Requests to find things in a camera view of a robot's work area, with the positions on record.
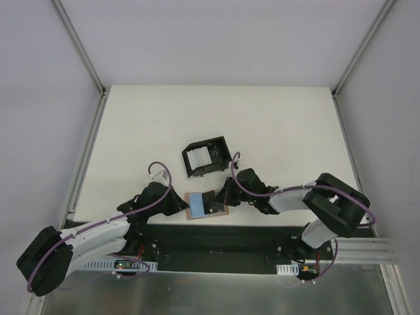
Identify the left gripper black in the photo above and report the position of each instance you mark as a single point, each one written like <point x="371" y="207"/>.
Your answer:
<point x="174" y="202"/>

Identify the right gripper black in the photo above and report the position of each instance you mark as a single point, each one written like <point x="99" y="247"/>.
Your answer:
<point x="224" y="194"/>

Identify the brown leather card holder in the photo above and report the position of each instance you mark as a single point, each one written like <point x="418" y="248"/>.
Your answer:
<point x="195" y="207"/>

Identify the black card dispenser box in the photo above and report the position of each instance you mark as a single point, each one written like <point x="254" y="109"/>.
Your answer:
<point x="219" y="153"/>

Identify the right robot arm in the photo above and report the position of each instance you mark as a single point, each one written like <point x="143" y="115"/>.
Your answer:
<point x="339" y="209"/>

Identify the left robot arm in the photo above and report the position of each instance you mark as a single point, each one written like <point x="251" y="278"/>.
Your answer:
<point x="55" y="254"/>

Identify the white cards stack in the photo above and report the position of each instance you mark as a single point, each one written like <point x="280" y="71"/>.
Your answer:
<point x="199" y="157"/>

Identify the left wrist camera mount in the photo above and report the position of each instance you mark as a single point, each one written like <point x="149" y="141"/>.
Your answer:
<point x="161" y="177"/>

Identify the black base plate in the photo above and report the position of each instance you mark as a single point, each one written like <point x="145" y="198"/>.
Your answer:
<point x="222" y="249"/>

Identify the left white cable duct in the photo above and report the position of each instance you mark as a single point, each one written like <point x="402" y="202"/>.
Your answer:
<point x="119" y="265"/>

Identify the white cable duct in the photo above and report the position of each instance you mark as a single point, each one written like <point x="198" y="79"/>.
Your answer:
<point x="119" y="265"/>
<point x="287" y="269"/>

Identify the right white cable duct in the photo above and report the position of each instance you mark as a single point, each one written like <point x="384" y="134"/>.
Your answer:
<point x="287" y="269"/>

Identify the aluminium rail right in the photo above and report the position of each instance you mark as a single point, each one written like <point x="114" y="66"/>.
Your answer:
<point x="365" y="251"/>

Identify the left aluminium frame post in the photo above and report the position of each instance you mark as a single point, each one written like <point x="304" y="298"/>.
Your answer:
<point x="78" y="46"/>

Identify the aluminium frame post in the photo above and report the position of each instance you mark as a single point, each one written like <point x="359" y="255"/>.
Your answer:
<point x="363" y="46"/>
<point x="78" y="46"/>

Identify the right aluminium frame post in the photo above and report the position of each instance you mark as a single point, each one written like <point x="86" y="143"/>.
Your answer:
<point x="363" y="46"/>

